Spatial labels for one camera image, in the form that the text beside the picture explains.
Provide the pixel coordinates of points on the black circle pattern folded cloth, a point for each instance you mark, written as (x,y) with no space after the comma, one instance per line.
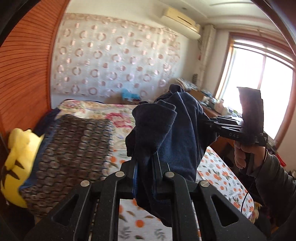
(73,149)

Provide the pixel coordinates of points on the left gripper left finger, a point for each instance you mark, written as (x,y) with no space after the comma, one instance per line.
(128,184)

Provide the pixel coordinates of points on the window with wooden frame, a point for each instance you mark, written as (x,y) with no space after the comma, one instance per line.
(264,64)

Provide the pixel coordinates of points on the yellow plush toy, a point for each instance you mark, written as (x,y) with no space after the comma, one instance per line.
(23,146)

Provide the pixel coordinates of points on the navy blue t-shirt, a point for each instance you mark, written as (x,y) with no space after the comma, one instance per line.
(172,126)

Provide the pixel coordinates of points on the navy blue bed sheet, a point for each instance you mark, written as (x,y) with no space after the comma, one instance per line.
(45,122)

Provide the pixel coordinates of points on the wall air conditioner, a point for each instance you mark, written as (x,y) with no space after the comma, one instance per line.
(179,22)

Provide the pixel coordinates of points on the wooden slatted wardrobe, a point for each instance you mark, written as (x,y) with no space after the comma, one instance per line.
(26,56)

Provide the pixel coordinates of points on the floral bedspread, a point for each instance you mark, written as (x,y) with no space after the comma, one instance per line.
(119,114)

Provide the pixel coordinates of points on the orange print white towel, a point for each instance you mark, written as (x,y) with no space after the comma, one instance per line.
(137,224)

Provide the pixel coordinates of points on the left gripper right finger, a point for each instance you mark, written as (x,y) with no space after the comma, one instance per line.
(159,169)

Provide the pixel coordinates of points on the blue toy on bed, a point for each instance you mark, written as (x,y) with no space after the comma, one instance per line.
(129,96)

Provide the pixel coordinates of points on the person's right forearm grey sleeve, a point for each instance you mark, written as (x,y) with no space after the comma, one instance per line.
(276,189)

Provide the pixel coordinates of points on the circle pattern sheer curtain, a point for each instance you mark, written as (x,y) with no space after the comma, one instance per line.
(100,57)

